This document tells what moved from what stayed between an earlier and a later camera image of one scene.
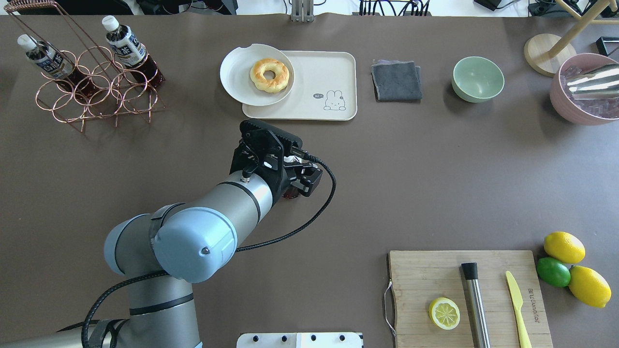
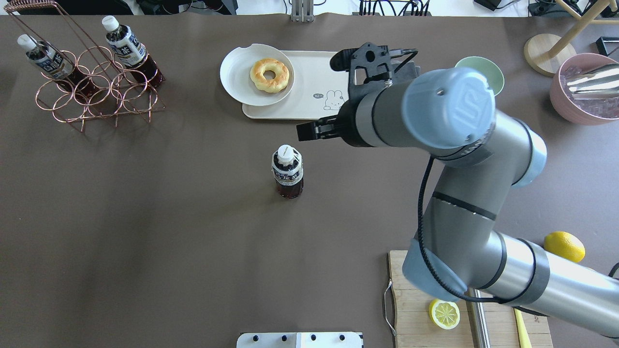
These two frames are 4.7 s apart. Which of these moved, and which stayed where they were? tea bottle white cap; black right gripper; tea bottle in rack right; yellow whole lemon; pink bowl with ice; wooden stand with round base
Moved: tea bottle white cap; black right gripper
Stayed: wooden stand with round base; tea bottle in rack right; yellow whole lemon; pink bowl with ice
